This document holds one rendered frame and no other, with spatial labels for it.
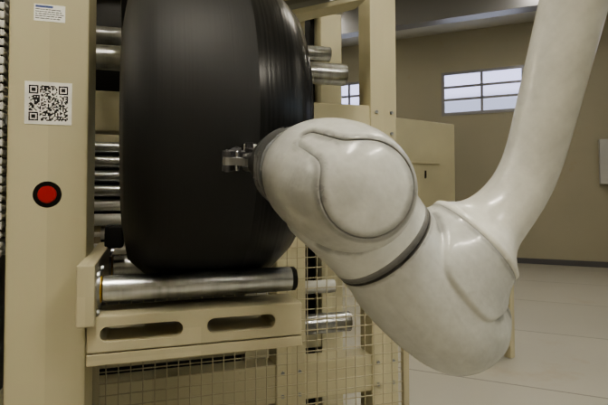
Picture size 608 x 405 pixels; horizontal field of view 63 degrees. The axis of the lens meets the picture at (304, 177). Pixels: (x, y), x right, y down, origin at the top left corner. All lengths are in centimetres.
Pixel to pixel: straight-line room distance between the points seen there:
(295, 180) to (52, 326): 71
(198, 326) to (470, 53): 792
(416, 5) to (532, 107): 645
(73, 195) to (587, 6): 81
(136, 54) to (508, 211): 58
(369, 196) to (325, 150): 5
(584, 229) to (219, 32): 768
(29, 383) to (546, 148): 88
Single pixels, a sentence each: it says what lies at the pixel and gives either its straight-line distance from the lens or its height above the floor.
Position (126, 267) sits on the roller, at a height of 90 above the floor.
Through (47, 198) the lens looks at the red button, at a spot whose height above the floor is 105.
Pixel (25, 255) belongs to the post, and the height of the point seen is 96.
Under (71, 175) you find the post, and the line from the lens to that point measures 97.
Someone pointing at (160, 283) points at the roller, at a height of 91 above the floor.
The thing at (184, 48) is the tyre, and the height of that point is 128.
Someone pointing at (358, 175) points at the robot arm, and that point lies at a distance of 34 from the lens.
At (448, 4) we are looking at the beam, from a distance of 685.
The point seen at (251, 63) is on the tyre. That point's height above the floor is 126.
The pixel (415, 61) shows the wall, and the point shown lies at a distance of 869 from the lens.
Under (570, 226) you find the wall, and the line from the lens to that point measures 824.
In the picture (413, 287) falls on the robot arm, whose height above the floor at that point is 98.
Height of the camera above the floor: 106
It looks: 2 degrees up
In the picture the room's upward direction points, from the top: straight up
